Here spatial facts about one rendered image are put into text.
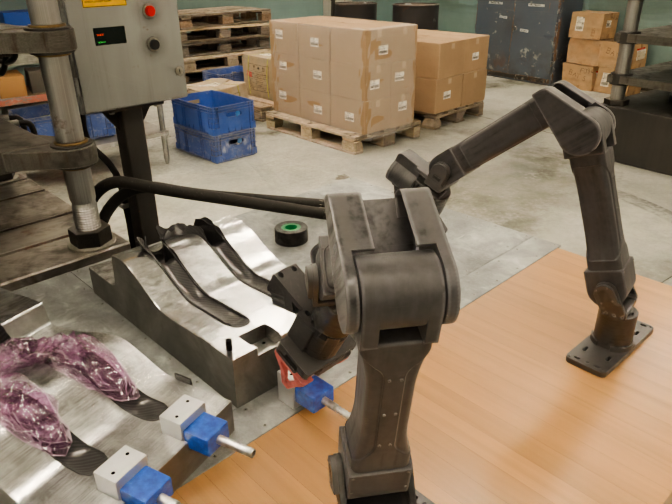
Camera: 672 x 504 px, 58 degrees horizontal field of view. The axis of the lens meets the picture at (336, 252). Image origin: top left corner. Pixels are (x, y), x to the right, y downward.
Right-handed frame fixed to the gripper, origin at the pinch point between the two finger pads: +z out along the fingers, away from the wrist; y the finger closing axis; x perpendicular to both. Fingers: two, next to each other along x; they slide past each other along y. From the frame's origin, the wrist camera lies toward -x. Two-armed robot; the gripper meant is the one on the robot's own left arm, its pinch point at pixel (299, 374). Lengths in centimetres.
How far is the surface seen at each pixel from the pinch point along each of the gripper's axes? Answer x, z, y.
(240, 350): -7.8, -0.6, 5.9
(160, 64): -95, 17, -37
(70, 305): -45, 31, 12
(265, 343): -8.0, 2.6, -0.3
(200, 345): -13.6, 4.6, 7.9
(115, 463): -1.8, -3.0, 29.5
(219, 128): -247, 206, -211
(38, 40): -89, 2, -2
